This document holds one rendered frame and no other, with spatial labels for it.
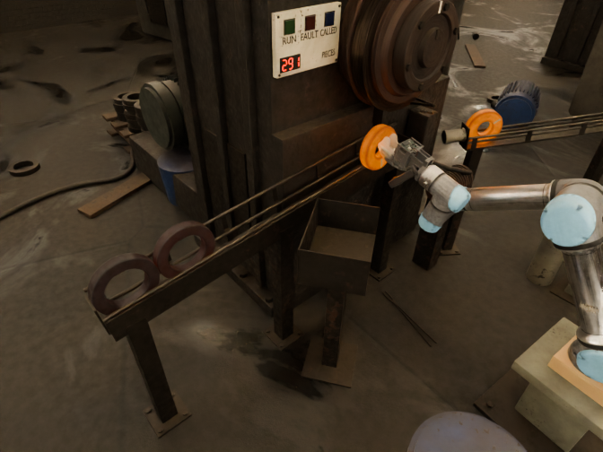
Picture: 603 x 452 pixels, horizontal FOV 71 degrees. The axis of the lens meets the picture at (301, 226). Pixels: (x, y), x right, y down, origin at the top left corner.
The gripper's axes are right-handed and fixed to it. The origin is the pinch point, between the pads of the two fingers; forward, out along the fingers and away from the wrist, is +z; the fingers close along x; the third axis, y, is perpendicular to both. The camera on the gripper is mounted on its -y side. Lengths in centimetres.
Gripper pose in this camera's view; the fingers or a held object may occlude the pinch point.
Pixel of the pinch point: (379, 142)
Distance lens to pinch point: 148.9
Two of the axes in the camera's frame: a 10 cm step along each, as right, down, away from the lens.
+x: -7.5, 4.0, -5.2
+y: 1.7, -6.4, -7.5
